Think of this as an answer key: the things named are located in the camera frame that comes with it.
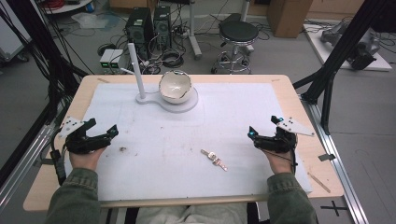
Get brown cardboard box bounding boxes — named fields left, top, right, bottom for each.
left=266, top=0, right=314, bottom=39

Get white floor board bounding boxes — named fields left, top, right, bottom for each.
left=303, top=22, right=393, bottom=72

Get thin wooden stick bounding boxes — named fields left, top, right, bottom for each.
left=306, top=171, right=332, bottom=194

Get person's left hand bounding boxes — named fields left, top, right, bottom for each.
left=68, top=147, right=106, bottom=172

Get white eggshell-shaped bowl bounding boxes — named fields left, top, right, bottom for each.
left=158, top=70, right=193, bottom=105

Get white table mat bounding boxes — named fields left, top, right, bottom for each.
left=64, top=81, right=314, bottom=202

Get coiled black cable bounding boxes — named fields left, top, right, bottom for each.
left=161, top=49, right=186, bottom=69

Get person's right hand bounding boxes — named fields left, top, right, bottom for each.
left=261, top=149, right=296, bottom=175

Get black metal frame with cables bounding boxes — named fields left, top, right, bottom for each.
left=0, top=0, right=90, bottom=125

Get aluminium rail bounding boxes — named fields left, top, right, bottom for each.
left=0, top=123, right=58, bottom=213
left=300, top=92, right=371, bottom=224

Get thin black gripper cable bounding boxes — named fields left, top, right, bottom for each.
left=266, top=148, right=299, bottom=175

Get white desk leg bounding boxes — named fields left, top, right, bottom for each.
left=186, top=0, right=204, bottom=61

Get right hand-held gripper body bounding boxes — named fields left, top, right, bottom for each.
left=253, top=117, right=316, bottom=154

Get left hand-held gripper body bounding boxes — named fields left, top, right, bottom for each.
left=57, top=116, right=112, bottom=155

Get clear plastic sheet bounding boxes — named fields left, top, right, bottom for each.
left=70, top=11, right=110, bottom=30

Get person's legs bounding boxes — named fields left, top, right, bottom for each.
left=134, top=202, right=250, bottom=224

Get black round stool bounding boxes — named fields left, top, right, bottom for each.
left=210, top=12, right=261, bottom=76

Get white power supply box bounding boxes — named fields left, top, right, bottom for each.
left=109, top=49, right=125, bottom=70
left=99, top=49, right=116, bottom=71

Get round white table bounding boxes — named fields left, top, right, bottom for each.
left=39, top=0, right=95, bottom=16

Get grey robot parts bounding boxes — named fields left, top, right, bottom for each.
left=319, top=21, right=381, bottom=71

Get black computer tower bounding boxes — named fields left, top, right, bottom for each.
left=124, top=7, right=154, bottom=49
left=152, top=5, right=173, bottom=49

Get black tape piece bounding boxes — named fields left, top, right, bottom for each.
left=318, top=152, right=337, bottom=162

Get white stand with pole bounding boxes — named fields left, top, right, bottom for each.
left=127, top=42, right=200, bottom=114

